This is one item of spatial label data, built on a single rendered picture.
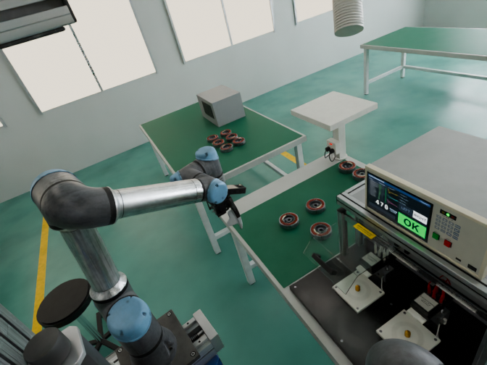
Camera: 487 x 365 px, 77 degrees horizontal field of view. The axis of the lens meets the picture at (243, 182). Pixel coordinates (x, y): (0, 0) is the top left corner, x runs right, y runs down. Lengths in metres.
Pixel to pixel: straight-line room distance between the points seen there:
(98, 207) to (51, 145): 4.62
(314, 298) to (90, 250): 0.93
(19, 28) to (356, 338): 1.31
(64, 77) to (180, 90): 1.66
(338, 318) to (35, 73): 4.70
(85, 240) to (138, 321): 0.27
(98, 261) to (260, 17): 5.29
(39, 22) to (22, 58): 4.71
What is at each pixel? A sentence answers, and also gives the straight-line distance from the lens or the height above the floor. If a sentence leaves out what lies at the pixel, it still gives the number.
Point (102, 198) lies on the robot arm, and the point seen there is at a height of 1.63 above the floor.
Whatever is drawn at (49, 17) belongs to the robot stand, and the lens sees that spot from 0.43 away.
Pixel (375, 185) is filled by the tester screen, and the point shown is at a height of 1.26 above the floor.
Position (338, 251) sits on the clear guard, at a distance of 1.23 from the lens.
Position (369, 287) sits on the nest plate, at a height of 0.78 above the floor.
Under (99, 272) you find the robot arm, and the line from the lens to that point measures 1.03.
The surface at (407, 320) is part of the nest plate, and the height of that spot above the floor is 0.78.
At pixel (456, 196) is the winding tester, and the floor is 1.32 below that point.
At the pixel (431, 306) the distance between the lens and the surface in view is 1.30.
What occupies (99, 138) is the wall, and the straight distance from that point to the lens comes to 5.36.
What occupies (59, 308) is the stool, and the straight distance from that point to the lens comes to 2.34.
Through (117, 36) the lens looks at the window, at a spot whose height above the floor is 1.61.
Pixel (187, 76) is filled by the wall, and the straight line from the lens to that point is 5.40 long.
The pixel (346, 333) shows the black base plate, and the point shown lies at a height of 0.77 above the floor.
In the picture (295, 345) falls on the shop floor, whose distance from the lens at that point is 2.23.
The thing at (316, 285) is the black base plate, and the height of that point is 0.77.
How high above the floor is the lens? 1.99
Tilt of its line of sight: 34 degrees down
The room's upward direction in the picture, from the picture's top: 15 degrees counter-clockwise
